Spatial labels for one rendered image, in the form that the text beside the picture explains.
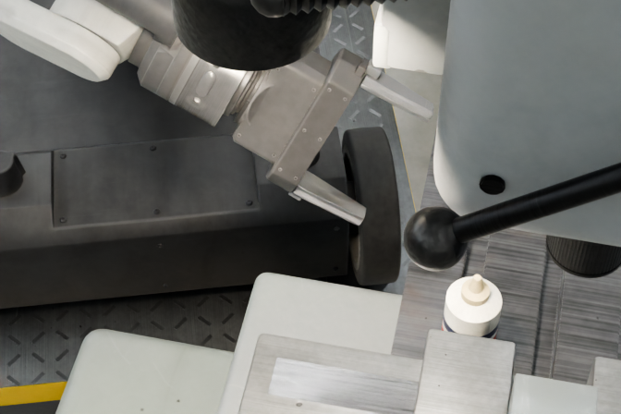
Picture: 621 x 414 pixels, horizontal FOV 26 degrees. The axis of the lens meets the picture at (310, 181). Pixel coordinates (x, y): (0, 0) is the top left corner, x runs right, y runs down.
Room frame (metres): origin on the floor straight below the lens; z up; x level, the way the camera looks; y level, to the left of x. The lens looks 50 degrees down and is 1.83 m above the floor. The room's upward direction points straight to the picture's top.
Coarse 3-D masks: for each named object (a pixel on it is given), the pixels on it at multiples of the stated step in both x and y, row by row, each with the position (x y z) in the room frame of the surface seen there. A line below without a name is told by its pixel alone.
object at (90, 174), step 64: (0, 64) 1.25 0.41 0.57; (128, 64) 1.25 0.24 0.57; (0, 128) 1.13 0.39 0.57; (64, 128) 1.13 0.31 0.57; (128, 128) 1.13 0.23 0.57; (192, 128) 1.13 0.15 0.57; (0, 192) 0.99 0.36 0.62; (64, 192) 1.01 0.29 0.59; (128, 192) 1.01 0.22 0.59; (192, 192) 1.01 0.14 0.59; (256, 192) 1.01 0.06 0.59; (0, 256) 0.94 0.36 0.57; (64, 256) 0.94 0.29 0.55; (128, 256) 0.95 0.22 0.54; (192, 256) 0.96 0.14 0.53; (256, 256) 0.97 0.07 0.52; (320, 256) 0.98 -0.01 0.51
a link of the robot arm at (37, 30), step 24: (0, 0) 0.74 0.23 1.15; (24, 0) 0.74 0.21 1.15; (0, 24) 0.74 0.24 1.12; (24, 24) 0.73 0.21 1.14; (48, 24) 0.73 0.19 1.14; (72, 24) 0.73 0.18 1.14; (24, 48) 0.75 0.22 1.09; (48, 48) 0.72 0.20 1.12; (72, 48) 0.71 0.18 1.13; (96, 48) 0.71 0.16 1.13; (72, 72) 0.73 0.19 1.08; (96, 72) 0.71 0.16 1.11
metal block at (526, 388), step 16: (528, 384) 0.44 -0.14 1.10; (544, 384) 0.44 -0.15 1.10; (560, 384) 0.44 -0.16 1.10; (576, 384) 0.44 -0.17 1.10; (512, 400) 0.43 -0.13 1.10; (528, 400) 0.43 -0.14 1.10; (544, 400) 0.43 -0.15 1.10; (560, 400) 0.43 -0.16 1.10; (576, 400) 0.43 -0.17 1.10; (592, 400) 0.43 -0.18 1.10
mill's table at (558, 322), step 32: (480, 256) 0.66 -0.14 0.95; (512, 256) 0.65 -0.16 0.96; (544, 256) 0.65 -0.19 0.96; (416, 288) 0.61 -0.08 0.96; (512, 288) 0.61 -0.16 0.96; (544, 288) 0.62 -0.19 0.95; (576, 288) 0.61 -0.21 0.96; (608, 288) 0.61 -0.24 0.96; (416, 320) 0.58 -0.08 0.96; (512, 320) 0.58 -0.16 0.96; (544, 320) 0.59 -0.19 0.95; (576, 320) 0.58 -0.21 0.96; (608, 320) 0.58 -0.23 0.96; (416, 352) 0.55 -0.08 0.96; (544, 352) 0.56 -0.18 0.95; (576, 352) 0.55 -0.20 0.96; (608, 352) 0.55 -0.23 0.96
